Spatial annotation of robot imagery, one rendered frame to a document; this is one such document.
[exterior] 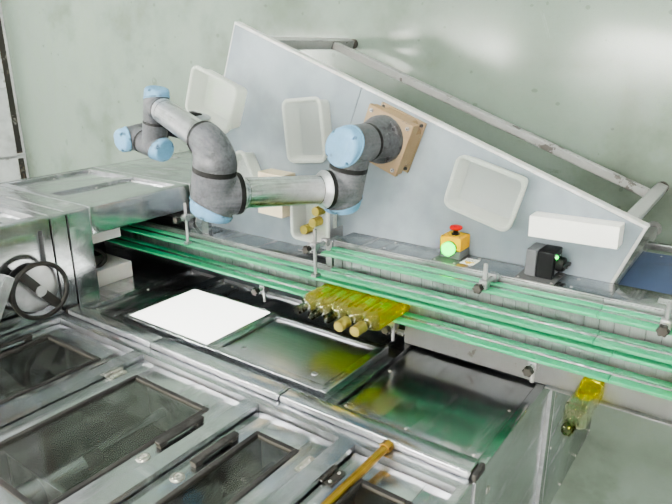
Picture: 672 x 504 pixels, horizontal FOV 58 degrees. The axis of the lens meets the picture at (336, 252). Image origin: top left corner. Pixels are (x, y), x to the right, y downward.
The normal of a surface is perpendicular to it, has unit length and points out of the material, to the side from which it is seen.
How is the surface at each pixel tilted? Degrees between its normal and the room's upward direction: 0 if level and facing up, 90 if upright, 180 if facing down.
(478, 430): 90
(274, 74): 0
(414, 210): 0
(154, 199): 90
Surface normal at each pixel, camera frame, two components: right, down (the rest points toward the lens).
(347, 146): -0.57, 0.13
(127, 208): 0.81, 0.18
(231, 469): 0.00, -0.95
